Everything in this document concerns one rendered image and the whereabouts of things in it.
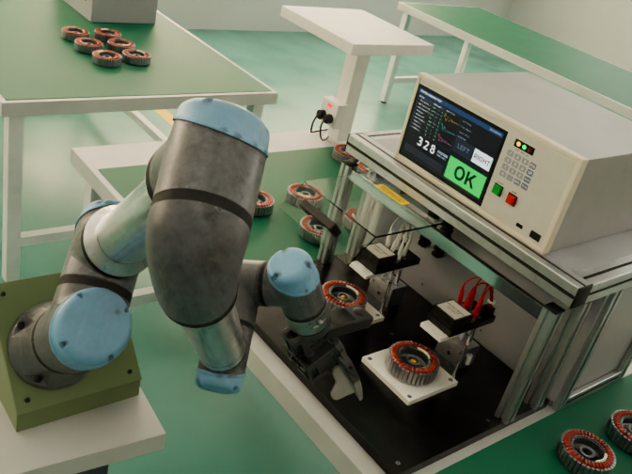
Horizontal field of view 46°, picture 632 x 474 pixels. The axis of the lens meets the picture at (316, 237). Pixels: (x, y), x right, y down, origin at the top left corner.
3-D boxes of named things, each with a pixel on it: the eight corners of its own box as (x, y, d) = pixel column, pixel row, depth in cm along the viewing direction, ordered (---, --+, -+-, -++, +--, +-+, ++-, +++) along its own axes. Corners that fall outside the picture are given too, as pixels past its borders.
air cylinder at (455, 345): (457, 370, 164) (466, 350, 161) (434, 349, 168) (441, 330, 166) (472, 364, 167) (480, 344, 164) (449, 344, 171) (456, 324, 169)
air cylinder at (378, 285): (386, 308, 179) (392, 289, 176) (367, 291, 184) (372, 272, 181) (401, 304, 182) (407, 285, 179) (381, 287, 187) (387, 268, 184)
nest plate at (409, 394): (407, 405, 149) (409, 402, 149) (360, 360, 159) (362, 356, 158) (456, 386, 159) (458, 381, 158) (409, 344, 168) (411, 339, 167)
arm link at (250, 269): (190, 313, 118) (254, 318, 115) (205, 249, 122) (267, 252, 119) (209, 328, 125) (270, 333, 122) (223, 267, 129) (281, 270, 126)
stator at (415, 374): (409, 392, 151) (414, 379, 149) (374, 359, 158) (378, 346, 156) (446, 378, 158) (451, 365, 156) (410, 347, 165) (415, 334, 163)
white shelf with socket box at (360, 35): (319, 182, 237) (353, 43, 215) (257, 134, 261) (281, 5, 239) (396, 172, 259) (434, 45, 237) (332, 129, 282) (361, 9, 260)
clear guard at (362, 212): (346, 266, 145) (354, 241, 142) (277, 207, 160) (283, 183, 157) (456, 241, 165) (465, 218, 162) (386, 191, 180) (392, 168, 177)
